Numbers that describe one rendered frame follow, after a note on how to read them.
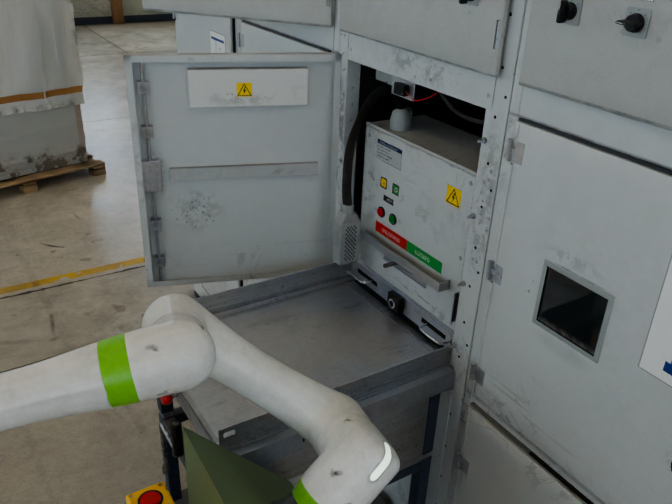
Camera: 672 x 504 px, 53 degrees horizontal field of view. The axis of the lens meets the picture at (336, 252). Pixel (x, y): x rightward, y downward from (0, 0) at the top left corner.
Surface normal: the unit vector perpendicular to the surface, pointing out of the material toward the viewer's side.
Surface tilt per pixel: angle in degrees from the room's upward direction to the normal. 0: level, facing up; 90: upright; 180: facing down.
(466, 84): 90
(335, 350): 0
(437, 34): 90
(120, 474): 0
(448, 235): 90
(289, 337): 0
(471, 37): 90
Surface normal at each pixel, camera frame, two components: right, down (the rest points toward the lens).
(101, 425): 0.04, -0.89
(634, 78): -0.85, 0.22
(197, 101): 0.22, 0.46
